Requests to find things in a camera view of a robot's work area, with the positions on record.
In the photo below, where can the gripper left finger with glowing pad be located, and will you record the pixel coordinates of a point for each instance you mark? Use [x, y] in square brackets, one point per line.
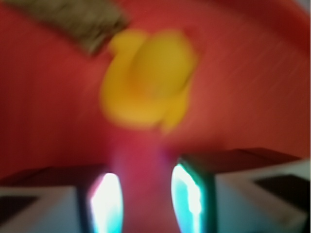
[66, 199]

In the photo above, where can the yellow rubber duck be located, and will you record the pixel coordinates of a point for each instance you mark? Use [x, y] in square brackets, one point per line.
[147, 83]

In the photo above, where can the red plastic tray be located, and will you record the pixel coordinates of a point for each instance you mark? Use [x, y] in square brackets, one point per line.
[251, 89]

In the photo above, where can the brown bark piece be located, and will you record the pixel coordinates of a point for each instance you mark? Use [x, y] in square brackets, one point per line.
[88, 22]

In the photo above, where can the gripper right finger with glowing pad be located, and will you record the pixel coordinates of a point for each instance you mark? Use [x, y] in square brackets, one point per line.
[242, 191]

